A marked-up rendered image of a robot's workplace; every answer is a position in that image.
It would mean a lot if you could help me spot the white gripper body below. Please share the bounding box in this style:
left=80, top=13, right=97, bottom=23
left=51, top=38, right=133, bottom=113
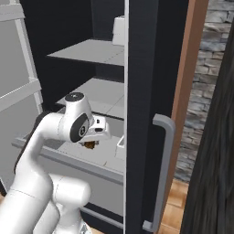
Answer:
left=79, top=128, right=112, bottom=144

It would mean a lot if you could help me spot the grey fridge shelf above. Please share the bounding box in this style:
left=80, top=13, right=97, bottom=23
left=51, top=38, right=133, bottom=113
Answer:
left=55, top=77, right=125, bottom=121
left=46, top=38, right=125, bottom=68

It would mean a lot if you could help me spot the grey fridge drawer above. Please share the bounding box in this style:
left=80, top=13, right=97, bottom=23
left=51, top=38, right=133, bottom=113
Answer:
left=11, top=114, right=125, bottom=230

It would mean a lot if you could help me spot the black fridge door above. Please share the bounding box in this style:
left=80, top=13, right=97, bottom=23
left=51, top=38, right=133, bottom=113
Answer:
left=123, top=0, right=192, bottom=234

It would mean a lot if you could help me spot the fridge door with white racks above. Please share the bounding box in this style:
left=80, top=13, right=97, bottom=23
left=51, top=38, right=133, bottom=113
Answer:
left=0, top=0, right=44, bottom=196

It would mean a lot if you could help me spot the black fridge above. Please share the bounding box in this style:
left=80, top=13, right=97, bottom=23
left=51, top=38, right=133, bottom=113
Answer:
left=18, top=0, right=126, bottom=234

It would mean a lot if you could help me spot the brown vegetable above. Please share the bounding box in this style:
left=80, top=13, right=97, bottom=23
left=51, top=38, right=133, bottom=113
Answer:
left=83, top=141, right=96, bottom=151

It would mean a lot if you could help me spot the white container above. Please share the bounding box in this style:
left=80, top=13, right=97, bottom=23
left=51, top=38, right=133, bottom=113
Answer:
left=112, top=16, right=126, bottom=47

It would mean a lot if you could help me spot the brown wooden side panel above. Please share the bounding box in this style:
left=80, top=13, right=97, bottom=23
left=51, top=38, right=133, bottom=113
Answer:
left=156, top=0, right=210, bottom=234

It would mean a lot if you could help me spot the dark wooden cabinet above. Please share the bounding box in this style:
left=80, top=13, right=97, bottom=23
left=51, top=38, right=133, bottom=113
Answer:
left=179, top=17, right=234, bottom=234

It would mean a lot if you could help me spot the grey fridge door handle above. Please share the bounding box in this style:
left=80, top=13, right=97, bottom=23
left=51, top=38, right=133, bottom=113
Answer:
left=142, top=113, right=176, bottom=233

